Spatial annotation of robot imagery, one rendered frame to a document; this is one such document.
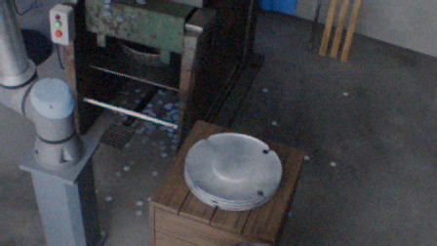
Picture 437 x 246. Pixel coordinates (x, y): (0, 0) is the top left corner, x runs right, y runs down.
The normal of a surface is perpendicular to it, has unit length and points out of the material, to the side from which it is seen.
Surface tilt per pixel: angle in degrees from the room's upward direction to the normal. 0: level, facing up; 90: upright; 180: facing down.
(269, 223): 0
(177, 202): 0
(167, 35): 90
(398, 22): 90
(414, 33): 90
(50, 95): 8
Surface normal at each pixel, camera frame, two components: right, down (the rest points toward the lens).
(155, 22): -0.33, 0.59
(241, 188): 0.08, -0.76
